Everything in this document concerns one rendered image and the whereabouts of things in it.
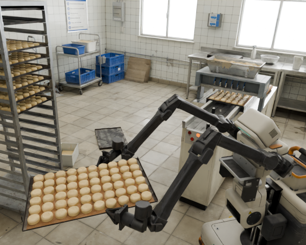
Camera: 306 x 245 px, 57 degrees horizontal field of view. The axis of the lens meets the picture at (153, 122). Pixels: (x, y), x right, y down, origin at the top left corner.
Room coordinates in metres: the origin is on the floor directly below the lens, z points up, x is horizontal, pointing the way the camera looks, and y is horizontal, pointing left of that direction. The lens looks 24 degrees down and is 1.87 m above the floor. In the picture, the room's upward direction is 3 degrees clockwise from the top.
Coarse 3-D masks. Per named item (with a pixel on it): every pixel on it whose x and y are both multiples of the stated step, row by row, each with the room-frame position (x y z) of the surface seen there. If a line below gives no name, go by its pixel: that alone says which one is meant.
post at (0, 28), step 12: (0, 12) 1.87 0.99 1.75; (0, 24) 1.85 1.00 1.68; (0, 36) 1.85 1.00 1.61; (0, 48) 1.85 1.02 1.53; (12, 84) 1.87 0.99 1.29; (12, 96) 1.85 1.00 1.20; (12, 108) 1.85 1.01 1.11; (24, 156) 1.87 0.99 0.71; (24, 168) 1.85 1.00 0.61; (24, 180) 1.85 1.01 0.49
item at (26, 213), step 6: (138, 162) 1.40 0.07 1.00; (78, 168) 1.34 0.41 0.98; (144, 174) 1.28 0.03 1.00; (30, 180) 1.22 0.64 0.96; (30, 186) 1.18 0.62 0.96; (150, 186) 1.18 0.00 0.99; (30, 192) 1.13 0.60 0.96; (30, 198) 1.09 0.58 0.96; (156, 198) 1.08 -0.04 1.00; (24, 216) 0.96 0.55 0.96; (90, 216) 0.97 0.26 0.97; (24, 222) 0.93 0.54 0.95; (60, 222) 0.93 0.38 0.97; (24, 228) 0.90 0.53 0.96
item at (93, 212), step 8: (88, 176) 1.26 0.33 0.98; (56, 184) 1.19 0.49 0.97; (112, 184) 1.19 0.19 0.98; (136, 184) 1.19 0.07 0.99; (56, 192) 1.13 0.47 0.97; (136, 192) 1.13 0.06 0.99; (56, 200) 1.07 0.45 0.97; (80, 200) 1.07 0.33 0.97; (104, 200) 1.07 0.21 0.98; (144, 200) 1.07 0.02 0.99; (152, 200) 1.07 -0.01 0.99; (64, 208) 1.02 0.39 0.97; (80, 208) 1.02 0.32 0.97; (104, 208) 1.02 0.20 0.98; (112, 208) 1.02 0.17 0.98; (40, 216) 0.97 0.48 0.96; (72, 216) 0.97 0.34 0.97; (80, 216) 0.97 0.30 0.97; (40, 224) 0.92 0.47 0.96; (48, 224) 0.92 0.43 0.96
